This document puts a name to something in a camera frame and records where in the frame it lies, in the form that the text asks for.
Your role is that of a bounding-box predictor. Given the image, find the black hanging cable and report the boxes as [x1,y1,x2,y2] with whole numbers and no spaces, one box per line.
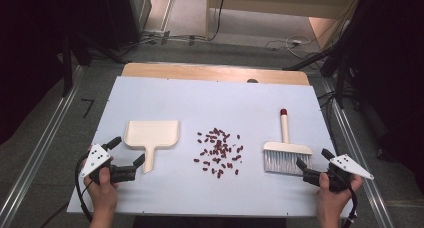
[207,0,228,42]

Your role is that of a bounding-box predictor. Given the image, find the black metal stand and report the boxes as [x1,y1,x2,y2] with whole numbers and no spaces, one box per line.
[61,31,126,97]

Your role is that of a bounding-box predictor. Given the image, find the aluminium floor rail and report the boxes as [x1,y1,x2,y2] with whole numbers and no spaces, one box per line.
[321,77,396,228]
[0,66,84,228]

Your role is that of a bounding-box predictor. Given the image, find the hand-held gripper black cable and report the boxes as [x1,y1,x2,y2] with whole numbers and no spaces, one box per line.
[74,152,94,223]
[343,184,358,228]

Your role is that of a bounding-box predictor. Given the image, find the black curtain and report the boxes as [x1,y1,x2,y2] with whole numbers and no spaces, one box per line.
[346,0,424,196]
[0,0,141,146]

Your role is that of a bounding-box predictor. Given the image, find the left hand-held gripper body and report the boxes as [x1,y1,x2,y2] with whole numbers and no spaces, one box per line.
[79,143,138,185]

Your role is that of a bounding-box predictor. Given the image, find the wooden table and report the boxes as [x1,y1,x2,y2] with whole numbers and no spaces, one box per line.
[121,62,311,87]

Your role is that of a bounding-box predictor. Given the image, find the grey floor cables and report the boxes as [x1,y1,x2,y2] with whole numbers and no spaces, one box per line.
[119,29,208,56]

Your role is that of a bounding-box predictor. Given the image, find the person's right hand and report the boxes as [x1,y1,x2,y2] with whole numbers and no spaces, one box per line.
[316,172,364,222]

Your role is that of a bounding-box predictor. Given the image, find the light wooden shelf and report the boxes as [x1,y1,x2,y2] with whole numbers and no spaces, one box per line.
[204,0,364,21]

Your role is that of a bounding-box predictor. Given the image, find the person's left hand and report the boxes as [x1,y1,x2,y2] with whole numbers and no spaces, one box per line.
[83,166,119,216]

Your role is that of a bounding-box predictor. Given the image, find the cream hand brush grey bristles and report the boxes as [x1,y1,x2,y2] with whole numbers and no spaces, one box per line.
[262,108,314,176]

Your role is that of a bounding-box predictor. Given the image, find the grey cabinet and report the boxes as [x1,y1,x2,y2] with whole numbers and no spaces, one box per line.
[126,0,153,32]

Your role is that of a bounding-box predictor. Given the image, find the cream plastic dustpan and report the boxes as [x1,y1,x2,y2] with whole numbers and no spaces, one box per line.
[123,120,181,174]

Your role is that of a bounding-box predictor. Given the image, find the left hand-held gripper black cable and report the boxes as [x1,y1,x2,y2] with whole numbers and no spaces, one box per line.
[74,152,94,223]

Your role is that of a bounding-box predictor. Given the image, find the person's dark clothing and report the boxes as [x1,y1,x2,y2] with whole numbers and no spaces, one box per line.
[133,216,288,228]

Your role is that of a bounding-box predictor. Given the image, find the pile of red beans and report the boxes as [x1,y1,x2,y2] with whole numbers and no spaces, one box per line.
[193,127,245,180]

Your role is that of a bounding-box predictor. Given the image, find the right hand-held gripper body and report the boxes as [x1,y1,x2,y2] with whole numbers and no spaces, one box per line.
[302,153,375,193]

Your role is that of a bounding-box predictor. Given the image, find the black tripod stand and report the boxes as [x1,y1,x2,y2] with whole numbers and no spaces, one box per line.
[283,37,354,109]

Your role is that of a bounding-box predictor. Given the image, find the right hand-held gripper black cable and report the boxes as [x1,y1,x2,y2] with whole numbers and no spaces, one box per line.
[343,184,358,228]

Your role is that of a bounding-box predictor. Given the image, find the white floor cable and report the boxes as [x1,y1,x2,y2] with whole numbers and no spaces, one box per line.
[264,35,321,61]

